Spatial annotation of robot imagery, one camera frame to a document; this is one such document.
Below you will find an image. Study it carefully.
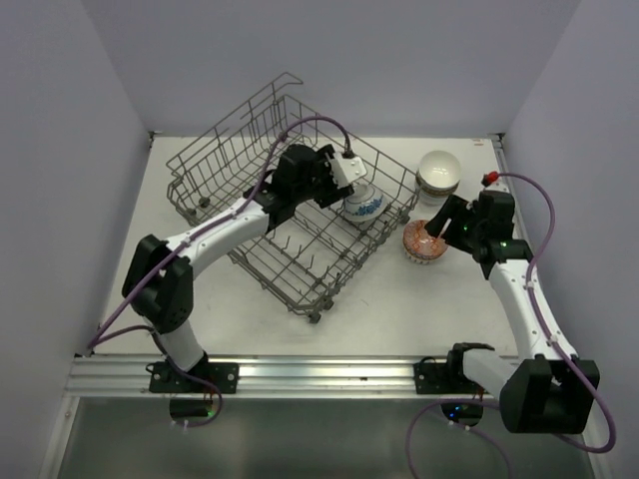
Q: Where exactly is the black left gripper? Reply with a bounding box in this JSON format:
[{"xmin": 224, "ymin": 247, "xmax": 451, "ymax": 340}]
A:
[{"xmin": 293, "ymin": 144, "xmax": 352, "ymax": 207}]

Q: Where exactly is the plain white bowl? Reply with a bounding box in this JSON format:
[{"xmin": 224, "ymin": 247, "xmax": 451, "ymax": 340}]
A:
[{"xmin": 419, "ymin": 196, "xmax": 448, "ymax": 208}]

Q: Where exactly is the blue floral white bowl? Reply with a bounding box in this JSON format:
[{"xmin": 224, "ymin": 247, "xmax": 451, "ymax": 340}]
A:
[{"xmin": 342, "ymin": 184, "xmax": 386, "ymax": 223}]

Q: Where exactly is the red dotted pattern bowl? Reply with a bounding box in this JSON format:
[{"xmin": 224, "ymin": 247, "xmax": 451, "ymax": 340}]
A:
[{"xmin": 415, "ymin": 173, "xmax": 459, "ymax": 198}]

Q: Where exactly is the blue zigzag bowl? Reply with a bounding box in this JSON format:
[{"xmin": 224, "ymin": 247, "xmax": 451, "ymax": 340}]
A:
[{"xmin": 402, "ymin": 220, "xmax": 448, "ymax": 257}]

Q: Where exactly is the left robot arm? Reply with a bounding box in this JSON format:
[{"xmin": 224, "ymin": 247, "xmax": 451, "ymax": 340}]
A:
[{"xmin": 122, "ymin": 144, "xmax": 366, "ymax": 392}]

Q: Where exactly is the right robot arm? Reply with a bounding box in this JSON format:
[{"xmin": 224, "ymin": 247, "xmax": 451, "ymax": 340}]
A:
[{"xmin": 424, "ymin": 190, "xmax": 600, "ymax": 434}]

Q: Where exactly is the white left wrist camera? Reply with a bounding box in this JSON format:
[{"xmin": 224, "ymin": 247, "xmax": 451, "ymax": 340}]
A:
[{"xmin": 328, "ymin": 152, "xmax": 367, "ymax": 188}]

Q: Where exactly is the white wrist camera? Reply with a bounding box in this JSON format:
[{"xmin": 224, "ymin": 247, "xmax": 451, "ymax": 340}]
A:
[
  {"xmin": 481, "ymin": 171, "xmax": 509, "ymax": 193},
  {"xmin": 328, "ymin": 152, "xmax": 367, "ymax": 188}
]

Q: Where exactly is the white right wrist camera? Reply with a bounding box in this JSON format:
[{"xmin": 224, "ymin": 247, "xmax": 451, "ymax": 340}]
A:
[{"xmin": 481, "ymin": 171, "xmax": 509, "ymax": 193}]

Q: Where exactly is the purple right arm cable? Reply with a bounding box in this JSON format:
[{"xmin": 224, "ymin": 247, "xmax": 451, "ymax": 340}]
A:
[{"xmin": 403, "ymin": 172, "xmax": 618, "ymax": 479}]

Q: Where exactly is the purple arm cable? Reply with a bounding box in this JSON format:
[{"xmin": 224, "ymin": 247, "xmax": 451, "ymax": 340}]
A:
[
  {"xmin": 85, "ymin": 115, "xmax": 353, "ymax": 352},
  {"xmin": 403, "ymin": 172, "xmax": 618, "ymax": 479}
]

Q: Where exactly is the grey wire dish rack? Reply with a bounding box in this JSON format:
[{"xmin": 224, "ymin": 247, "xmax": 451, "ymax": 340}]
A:
[{"xmin": 167, "ymin": 72, "xmax": 416, "ymax": 323}]

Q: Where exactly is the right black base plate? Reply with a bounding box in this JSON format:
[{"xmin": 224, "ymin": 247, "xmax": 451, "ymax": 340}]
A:
[{"xmin": 412, "ymin": 356, "xmax": 486, "ymax": 396}]

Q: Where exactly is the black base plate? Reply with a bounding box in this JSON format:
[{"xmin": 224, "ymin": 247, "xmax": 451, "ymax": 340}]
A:
[
  {"xmin": 412, "ymin": 356, "xmax": 486, "ymax": 396},
  {"xmin": 145, "ymin": 361, "xmax": 240, "ymax": 394}
]

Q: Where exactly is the aluminium mounting rail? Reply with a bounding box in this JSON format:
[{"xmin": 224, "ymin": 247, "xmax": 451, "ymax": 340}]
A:
[{"xmin": 64, "ymin": 354, "xmax": 471, "ymax": 399}]

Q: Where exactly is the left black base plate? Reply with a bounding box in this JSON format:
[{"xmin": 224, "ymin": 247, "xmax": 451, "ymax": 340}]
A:
[{"xmin": 145, "ymin": 361, "xmax": 240, "ymax": 394}]

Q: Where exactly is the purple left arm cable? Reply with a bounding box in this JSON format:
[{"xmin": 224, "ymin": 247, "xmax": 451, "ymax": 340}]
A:
[{"xmin": 85, "ymin": 115, "xmax": 353, "ymax": 352}]

